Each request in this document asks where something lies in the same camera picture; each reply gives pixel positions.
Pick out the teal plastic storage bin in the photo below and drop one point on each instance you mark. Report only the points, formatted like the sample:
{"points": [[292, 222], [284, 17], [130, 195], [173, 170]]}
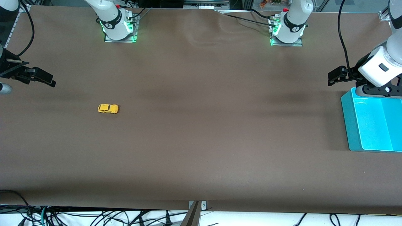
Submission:
{"points": [[370, 125]]}

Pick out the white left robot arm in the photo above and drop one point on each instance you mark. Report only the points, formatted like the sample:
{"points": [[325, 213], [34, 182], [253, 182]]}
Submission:
{"points": [[290, 22]]}

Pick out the perforated aluminium rail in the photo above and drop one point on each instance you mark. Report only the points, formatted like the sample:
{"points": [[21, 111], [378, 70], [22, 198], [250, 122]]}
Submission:
{"points": [[14, 26]]}

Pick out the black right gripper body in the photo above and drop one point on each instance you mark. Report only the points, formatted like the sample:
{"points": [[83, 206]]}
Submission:
{"points": [[8, 68]]}

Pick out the aluminium corner bracket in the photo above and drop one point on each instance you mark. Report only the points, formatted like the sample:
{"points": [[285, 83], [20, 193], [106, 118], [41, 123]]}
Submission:
{"points": [[384, 15]]}

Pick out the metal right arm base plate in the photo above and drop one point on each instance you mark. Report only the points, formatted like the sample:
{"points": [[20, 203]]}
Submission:
{"points": [[134, 29]]}

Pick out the grey metal bracket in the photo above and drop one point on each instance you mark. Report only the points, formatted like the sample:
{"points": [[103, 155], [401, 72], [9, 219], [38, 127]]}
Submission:
{"points": [[204, 205]]}

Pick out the yellow beetle toy car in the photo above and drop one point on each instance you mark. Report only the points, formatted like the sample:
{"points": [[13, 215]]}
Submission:
{"points": [[108, 108]]}

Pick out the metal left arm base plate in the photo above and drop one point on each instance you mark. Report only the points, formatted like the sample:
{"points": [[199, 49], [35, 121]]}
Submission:
{"points": [[300, 42]]}

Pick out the brown angled beam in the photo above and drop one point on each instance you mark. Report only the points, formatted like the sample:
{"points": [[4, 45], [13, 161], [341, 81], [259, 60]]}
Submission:
{"points": [[191, 218]]}

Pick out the brown table cover mat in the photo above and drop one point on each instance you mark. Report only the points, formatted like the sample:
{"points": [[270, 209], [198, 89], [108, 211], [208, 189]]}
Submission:
{"points": [[201, 94]]}

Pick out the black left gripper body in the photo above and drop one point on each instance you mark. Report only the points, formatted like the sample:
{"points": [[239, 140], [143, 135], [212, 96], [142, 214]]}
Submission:
{"points": [[352, 74]]}

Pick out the grey power strip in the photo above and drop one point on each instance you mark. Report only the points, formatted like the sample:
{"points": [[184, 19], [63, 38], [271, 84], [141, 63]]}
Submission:
{"points": [[205, 4]]}

